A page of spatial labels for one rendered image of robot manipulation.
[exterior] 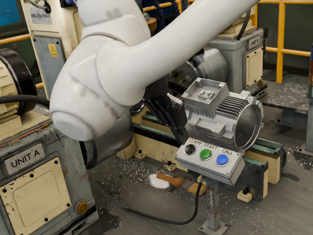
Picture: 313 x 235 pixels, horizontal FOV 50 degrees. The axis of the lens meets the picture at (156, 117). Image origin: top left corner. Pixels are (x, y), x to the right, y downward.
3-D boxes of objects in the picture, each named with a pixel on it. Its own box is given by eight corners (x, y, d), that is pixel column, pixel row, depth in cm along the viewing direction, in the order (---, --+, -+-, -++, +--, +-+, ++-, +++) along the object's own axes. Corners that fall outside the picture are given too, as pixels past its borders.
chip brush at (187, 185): (153, 179, 125) (153, 177, 125) (161, 172, 129) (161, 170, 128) (201, 196, 113) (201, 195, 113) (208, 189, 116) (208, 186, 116)
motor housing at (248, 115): (194, 148, 125) (176, 112, 114) (222, 113, 132) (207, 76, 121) (240, 166, 111) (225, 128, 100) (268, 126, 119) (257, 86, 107)
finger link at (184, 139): (177, 119, 83) (180, 120, 83) (187, 135, 88) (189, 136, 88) (171, 128, 82) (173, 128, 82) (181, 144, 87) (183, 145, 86)
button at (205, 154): (199, 160, 88) (197, 156, 87) (205, 150, 89) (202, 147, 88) (208, 163, 86) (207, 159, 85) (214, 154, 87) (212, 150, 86)
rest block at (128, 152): (116, 156, 143) (111, 132, 138) (128, 149, 147) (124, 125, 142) (125, 161, 139) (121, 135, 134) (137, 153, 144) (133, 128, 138)
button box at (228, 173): (179, 166, 95) (172, 155, 91) (192, 146, 97) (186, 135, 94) (233, 187, 84) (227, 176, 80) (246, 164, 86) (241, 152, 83)
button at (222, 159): (215, 165, 85) (213, 162, 84) (221, 156, 86) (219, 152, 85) (226, 169, 83) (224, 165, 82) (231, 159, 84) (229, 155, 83)
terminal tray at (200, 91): (187, 112, 117) (180, 97, 113) (204, 91, 121) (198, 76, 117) (214, 120, 109) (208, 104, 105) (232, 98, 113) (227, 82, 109)
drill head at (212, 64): (152, 107, 157) (145, 55, 147) (202, 79, 183) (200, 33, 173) (195, 118, 141) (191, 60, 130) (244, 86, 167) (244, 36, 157)
